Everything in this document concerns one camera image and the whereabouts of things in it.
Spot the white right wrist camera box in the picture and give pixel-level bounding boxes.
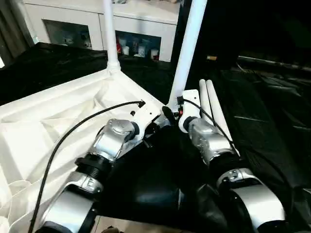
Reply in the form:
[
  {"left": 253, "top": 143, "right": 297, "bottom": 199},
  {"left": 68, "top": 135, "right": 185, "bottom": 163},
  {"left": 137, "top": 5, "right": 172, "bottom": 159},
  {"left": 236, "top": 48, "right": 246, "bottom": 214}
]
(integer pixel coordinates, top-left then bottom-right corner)
[{"left": 177, "top": 90, "right": 201, "bottom": 134}]

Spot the white plastic table top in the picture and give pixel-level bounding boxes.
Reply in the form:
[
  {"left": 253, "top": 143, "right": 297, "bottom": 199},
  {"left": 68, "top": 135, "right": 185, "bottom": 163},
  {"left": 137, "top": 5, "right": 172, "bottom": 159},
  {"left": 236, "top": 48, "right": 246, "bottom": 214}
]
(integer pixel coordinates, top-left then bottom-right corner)
[{"left": 0, "top": 68, "right": 171, "bottom": 233}]

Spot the grey curtain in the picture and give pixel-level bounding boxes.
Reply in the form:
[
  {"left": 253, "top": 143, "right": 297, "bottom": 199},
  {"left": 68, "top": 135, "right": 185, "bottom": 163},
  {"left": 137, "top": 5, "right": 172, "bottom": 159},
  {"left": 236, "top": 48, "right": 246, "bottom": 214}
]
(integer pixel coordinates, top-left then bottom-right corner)
[{"left": 0, "top": 0, "right": 32, "bottom": 59}]

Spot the white plastic table leg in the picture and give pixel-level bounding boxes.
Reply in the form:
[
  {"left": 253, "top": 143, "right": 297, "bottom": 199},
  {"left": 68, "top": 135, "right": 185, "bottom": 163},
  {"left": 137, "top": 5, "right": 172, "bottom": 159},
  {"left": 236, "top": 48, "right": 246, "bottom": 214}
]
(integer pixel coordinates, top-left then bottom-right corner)
[
  {"left": 206, "top": 80, "right": 240, "bottom": 156},
  {"left": 199, "top": 79, "right": 214, "bottom": 122},
  {"left": 102, "top": 0, "right": 121, "bottom": 73},
  {"left": 167, "top": 0, "right": 208, "bottom": 108}
]

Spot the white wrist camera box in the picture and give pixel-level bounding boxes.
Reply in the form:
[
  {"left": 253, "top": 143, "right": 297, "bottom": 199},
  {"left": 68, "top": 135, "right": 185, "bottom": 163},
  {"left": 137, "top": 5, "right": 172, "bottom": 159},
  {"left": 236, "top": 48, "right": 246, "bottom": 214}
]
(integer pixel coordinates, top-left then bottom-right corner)
[
  {"left": 127, "top": 101, "right": 163, "bottom": 141},
  {"left": 177, "top": 90, "right": 201, "bottom": 134}
]

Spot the black plastic mat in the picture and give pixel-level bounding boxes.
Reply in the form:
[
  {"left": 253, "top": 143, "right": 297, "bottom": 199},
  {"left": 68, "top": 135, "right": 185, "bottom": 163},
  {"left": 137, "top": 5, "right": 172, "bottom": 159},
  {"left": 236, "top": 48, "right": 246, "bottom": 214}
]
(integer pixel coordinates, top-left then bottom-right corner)
[{"left": 0, "top": 41, "right": 311, "bottom": 233}]

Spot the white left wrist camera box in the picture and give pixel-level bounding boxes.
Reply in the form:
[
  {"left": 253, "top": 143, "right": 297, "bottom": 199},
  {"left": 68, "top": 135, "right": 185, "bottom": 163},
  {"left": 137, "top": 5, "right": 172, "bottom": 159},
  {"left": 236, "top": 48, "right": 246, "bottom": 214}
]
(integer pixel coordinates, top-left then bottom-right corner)
[{"left": 127, "top": 101, "right": 163, "bottom": 141}]

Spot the black low bench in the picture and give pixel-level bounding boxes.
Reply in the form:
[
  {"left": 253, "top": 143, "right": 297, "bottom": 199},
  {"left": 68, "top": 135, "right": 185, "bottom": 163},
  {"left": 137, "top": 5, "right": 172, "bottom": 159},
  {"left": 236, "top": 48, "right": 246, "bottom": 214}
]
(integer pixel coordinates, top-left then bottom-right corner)
[{"left": 238, "top": 54, "right": 311, "bottom": 73}]

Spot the white glass-door cabinet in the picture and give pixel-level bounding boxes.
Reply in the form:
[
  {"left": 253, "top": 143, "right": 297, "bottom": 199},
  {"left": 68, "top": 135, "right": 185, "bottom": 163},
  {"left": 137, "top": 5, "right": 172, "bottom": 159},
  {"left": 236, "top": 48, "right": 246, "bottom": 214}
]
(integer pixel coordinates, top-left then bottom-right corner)
[{"left": 22, "top": 0, "right": 180, "bottom": 63}]

